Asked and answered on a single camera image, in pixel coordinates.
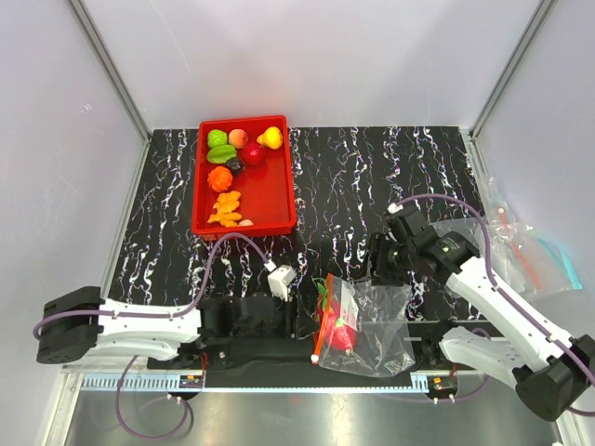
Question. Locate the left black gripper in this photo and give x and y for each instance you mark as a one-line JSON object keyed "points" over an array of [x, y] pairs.
{"points": [[297, 322]]}

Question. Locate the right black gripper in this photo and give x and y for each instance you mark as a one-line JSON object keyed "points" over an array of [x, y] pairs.
{"points": [[384, 277]]}

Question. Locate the pink dragon fruit toy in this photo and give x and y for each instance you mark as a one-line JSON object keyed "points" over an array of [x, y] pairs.
{"points": [[337, 320]]}

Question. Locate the clear bag orange zipper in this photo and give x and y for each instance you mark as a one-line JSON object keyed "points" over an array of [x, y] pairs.
{"points": [[383, 348]]}

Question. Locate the orange pumpkin toy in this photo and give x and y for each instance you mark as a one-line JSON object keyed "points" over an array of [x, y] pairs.
{"points": [[220, 179]]}

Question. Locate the dark mangosteen toy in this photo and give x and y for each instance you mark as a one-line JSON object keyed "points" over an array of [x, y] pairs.
{"points": [[236, 166]]}

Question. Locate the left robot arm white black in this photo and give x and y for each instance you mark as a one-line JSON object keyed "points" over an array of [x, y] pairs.
{"points": [[82, 325]]}

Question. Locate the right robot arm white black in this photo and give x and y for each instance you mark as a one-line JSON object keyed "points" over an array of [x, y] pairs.
{"points": [[547, 367]]}

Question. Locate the spare zip bags pile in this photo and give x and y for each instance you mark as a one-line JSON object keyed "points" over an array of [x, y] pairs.
{"points": [[529, 261]]}

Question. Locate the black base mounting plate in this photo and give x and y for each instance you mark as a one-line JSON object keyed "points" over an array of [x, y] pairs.
{"points": [[243, 356]]}

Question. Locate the orange ginger root toy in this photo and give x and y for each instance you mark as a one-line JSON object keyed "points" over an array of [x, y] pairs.
{"points": [[225, 210]]}

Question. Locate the red plastic tray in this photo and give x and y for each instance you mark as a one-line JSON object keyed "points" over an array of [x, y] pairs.
{"points": [[267, 191]]}

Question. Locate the red apple toy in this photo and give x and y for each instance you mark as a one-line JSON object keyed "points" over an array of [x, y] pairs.
{"points": [[254, 154]]}

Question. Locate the green starfruit toy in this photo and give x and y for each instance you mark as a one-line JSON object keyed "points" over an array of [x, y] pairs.
{"points": [[221, 154]]}

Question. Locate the yellow pear toy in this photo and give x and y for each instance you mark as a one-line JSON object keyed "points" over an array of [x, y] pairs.
{"points": [[272, 138]]}

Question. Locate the peach toy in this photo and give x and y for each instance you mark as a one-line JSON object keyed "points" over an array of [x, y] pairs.
{"points": [[238, 138]]}

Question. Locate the green bumpy fruit toy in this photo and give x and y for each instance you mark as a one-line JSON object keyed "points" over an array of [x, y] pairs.
{"points": [[216, 138]]}

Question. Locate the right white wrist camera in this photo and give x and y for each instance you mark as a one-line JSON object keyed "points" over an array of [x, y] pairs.
{"points": [[394, 208]]}

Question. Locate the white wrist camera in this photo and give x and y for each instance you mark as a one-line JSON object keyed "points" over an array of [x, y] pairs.
{"points": [[394, 208], [279, 281]]}

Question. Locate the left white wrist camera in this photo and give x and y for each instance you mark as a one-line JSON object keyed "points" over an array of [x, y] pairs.
{"points": [[279, 281]]}

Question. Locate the white slotted cable duct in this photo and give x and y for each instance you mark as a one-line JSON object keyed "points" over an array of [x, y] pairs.
{"points": [[256, 383]]}

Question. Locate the right aluminium frame post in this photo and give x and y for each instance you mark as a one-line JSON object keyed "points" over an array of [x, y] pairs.
{"points": [[524, 43]]}

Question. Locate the aluminium frame post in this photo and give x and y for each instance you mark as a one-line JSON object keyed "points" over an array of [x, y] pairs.
{"points": [[102, 54], [524, 43]]}

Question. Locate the left aluminium frame post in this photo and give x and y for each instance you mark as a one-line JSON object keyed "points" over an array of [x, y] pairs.
{"points": [[102, 54]]}

